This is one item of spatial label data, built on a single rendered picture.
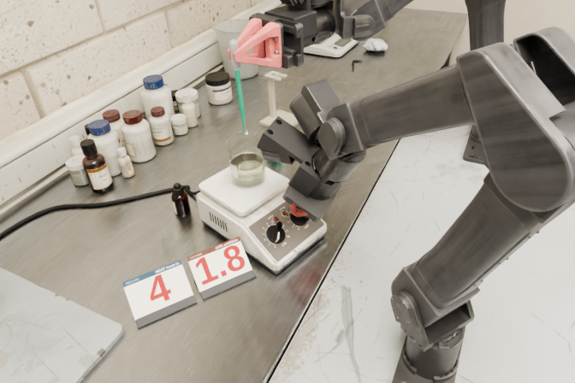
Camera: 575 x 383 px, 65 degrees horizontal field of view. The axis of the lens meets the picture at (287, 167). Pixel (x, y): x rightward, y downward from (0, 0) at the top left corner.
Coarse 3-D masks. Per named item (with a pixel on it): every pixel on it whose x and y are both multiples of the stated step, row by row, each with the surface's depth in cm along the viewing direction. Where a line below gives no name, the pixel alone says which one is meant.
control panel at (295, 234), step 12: (288, 204) 77; (264, 216) 74; (276, 216) 75; (288, 216) 76; (252, 228) 73; (264, 228) 73; (288, 228) 75; (300, 228) 76; (312, 228) 76; (264, 240) 72; (288, 240) 74; (300, 240) 74; (276, 252) 72; (288, 252) 72
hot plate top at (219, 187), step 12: (228, 168) 82; (204, 180) 80; (216, 180) 80; (228, 180) 79; (276, 180) 79; (288, 180) 79; (204, 192) 78; (216, 192) 77; (228, 192) 76; (240, 192) 76; (252, 192) 76; (264, 192) 76; (276, 192) 77; (228, 204) 74; (240, 204) 74; (252, 204) 74
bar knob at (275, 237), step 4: (276, 224) 73; (280, 224) 73; (268, 228) 73; (272, 228) 73; (276, 228) 72; (280, 228) 72; (268, 232) 73; (272, 232) 73; (276, 232) 72; (280, 232) 72; (284, 232) 74; (268, 236) 72; (272, 236) 73; (276, 236) 71; (280, 236) 71; (284, 236) 73; (272, 240) 72; (276, 240) 71; (280, 240) 73
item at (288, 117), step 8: (272, 72) 109; (272, 80) 109; (272, 88) 110; (272, 96) 111; (272, 104) 112; (272, 112) 114; (280, 112) 117; (264, 120) 114; (272, 120) 114; (288, 120) 113; (296, 120) 113
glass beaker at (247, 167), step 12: (240, 132) 77; (252, 132) 77; (228, 144) 76; (240, 144) 78; (252, 144) 78; (228, 156) 75; (240, 156) 73; (252, 156) 73; (240, 168) 74; (252, 168) 75; (264, 168) 77; (240, 180) 76; (252, 180) 76; (264, 180) 78
